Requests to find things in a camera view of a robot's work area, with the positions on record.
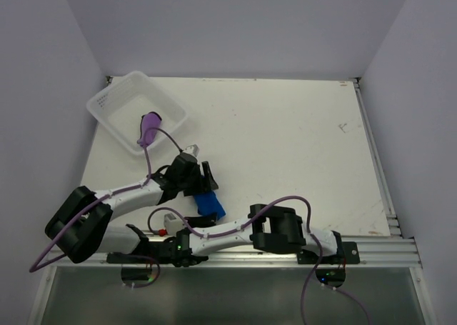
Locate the purple towel black trim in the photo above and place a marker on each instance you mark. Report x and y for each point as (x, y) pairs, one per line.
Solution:
(149, 125)

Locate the aluminium mounting rail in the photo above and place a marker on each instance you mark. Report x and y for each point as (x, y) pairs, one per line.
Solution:
(372, 252)

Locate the right side aluminium rail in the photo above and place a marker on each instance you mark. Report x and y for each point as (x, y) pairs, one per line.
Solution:
(391, 216)

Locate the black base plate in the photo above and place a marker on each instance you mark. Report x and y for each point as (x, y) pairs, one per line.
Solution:
(135, 257)
(347, 254)

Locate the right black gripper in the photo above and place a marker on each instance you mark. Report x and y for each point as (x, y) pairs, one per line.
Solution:
(206, 221)

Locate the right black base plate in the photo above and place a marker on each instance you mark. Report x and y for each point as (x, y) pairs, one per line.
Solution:
(347, 254)

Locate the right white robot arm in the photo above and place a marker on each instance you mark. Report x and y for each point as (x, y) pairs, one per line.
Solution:
(271, 229)

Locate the blue towel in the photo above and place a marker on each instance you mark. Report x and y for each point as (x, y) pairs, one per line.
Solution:
(208, 204)

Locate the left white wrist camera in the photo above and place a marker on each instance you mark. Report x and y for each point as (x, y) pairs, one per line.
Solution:
(192, 150)

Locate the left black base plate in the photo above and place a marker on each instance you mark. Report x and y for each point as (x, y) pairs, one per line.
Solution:
(135, 257)

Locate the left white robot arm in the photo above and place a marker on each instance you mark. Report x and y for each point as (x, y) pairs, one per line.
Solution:
(81, 226)

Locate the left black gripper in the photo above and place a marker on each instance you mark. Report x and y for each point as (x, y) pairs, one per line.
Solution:
(205, 184)

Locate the white plastic basket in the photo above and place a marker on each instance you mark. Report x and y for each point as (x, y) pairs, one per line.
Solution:
(120, 106)

